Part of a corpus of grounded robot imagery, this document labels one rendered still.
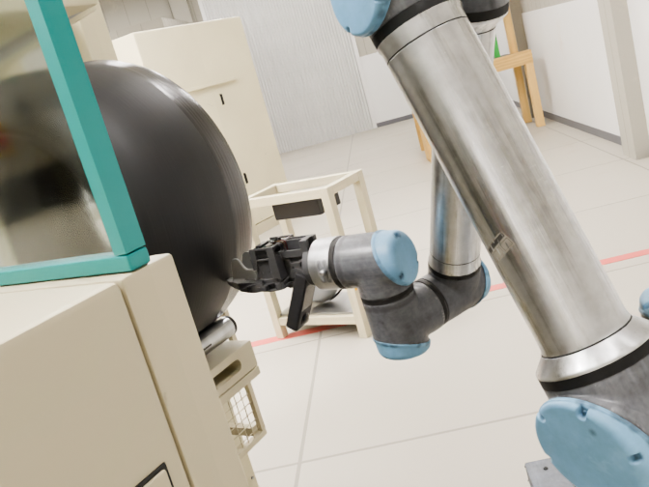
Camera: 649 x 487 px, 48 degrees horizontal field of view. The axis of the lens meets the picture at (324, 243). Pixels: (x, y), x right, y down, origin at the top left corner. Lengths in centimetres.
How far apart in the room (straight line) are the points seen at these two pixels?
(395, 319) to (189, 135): 49
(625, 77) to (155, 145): 519
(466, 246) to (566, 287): 36
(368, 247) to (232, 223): 30
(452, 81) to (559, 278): 26
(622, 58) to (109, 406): 583
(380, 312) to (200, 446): 69
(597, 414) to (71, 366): 59
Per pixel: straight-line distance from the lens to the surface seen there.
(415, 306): 120
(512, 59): 884
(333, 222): 354
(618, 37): 613
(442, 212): 117
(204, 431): 53
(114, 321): 47
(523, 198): 86
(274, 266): 126
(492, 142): 85
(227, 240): 134
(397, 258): 114
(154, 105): 133
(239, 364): 151
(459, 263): 122
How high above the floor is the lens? 136
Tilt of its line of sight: 13 degrees down
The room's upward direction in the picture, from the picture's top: 16 degrees counter-clockwise
